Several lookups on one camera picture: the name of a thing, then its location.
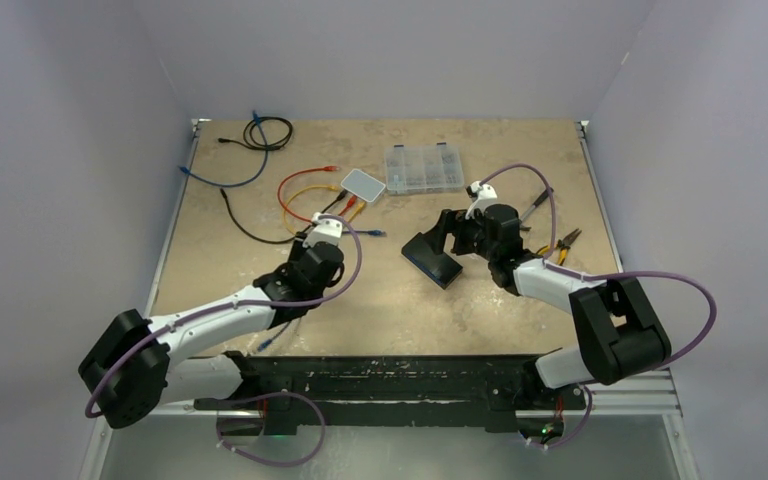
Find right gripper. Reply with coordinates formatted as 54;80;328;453
424;208;498;262

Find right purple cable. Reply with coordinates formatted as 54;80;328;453
470;162;719;452

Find red ethernet cable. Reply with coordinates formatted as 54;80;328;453
276;165;359;225

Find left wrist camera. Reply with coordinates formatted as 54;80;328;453
303;212;344;248

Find black mounting base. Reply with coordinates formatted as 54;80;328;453
194;354;595;436

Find clear plastic organizer box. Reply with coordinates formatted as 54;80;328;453
384;142;465;195

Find yellow ethernet cable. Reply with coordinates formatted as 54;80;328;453
281;185;367;231

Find white network switch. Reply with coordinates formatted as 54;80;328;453
340;168;386;204

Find yellow handled pliers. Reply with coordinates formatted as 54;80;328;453
536;228;582;266

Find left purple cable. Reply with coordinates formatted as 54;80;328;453
84;214;364;469

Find purple cable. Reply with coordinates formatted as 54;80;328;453
84;214;364;469
470;162;719;452

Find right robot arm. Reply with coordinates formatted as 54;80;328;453
413;204;672;407

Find black rectangular box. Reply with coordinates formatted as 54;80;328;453
401;233;463;290

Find hammer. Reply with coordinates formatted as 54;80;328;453
520;188;553;223

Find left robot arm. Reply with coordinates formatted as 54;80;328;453
78;226;344;428

